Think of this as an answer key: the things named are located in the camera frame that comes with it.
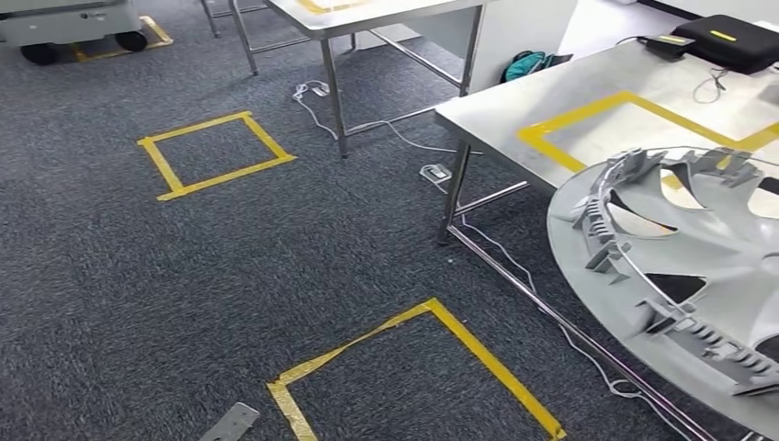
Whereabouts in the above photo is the teal and black backpack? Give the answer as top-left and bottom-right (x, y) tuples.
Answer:
(502, 50), (574, 84)

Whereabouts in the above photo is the black power adapter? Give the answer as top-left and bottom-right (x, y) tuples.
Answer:
(638, 33), (696, 61)

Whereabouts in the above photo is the steel table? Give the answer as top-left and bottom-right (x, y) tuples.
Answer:
(200, 0), (488, 160)

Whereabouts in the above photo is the white wheeled cart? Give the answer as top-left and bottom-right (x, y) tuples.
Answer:
(0, 0), (149, 66)

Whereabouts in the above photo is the thin black cable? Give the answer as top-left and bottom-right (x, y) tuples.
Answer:
(692, 66), (729, 105)

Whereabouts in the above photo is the grey plastic wheel cover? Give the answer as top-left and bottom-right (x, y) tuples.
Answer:
(546, 145), (779, 439)

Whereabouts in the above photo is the white floor cable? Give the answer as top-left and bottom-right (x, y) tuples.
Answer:
(291, 82), (485, 156)
(435, 179), (701, 441)

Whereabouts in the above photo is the black case with yellow label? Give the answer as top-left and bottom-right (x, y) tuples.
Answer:
(672, 15), (779, 75)

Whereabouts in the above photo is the white panel desk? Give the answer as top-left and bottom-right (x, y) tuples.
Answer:
(356, 0), (580, 96)

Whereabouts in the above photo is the steel workbench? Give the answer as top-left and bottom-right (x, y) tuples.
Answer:
(434, 21), (779, 441)

